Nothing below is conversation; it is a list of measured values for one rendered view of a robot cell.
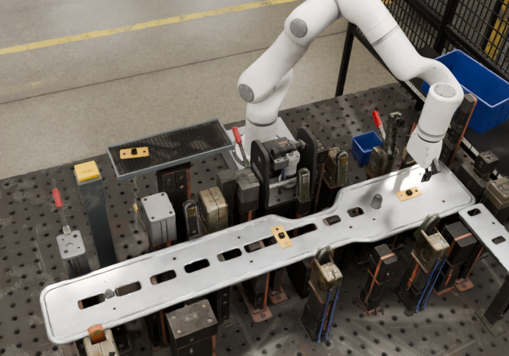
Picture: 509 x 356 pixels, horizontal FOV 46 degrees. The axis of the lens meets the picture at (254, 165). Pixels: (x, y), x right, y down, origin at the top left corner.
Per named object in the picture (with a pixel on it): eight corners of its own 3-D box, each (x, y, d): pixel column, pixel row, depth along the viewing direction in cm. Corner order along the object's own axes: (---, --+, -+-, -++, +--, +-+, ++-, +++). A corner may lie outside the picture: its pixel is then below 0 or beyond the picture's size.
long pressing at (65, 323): (52, 358, 153) (51, 355, 152) (36, 288, 167) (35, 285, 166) (479, 204, 196) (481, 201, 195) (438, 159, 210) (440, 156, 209)
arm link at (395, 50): (391, 24, 177) (450, 106, 181) (365, 48, 168) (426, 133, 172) (414, 10, 170) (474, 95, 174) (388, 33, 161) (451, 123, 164)
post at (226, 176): (220, 258, 211) (221, 182, 182) (215, 248, 214) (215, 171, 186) (233, 254, 213) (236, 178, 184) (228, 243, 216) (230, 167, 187)
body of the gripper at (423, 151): (410, 123, 178) (401, 149, 186) (430, 145, 172) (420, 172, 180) (431, 117, 180) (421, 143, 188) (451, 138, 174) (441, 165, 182)
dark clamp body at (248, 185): (235, 269, 209) (238, 197, 181) (222, 240, 217) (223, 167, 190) (263, 259, 212) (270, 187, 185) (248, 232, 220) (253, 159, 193)
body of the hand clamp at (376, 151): (363, 224, 225) (382, 159, 200) (354, 211, 229) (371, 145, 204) (377, 220, 227) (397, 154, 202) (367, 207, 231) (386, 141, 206)
